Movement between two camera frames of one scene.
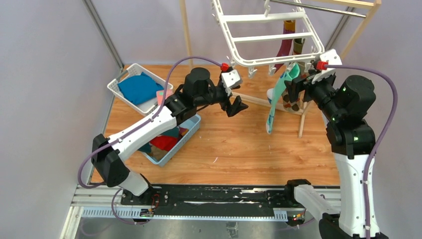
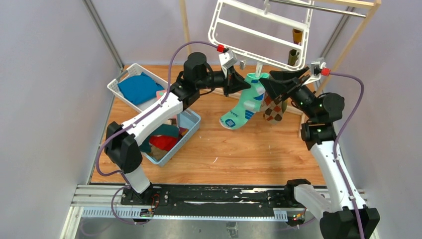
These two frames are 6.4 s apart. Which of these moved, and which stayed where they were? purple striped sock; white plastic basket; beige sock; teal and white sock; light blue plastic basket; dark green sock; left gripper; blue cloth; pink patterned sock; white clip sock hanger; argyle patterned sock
Moved: teal and white sock; white clip sock hanger; left gripper; argyle patterned sock; beige sock
Stayed: purple striped sock; pink patterned sock; blue cloth; light blue plastic basket; white plastic basket; dark green sock
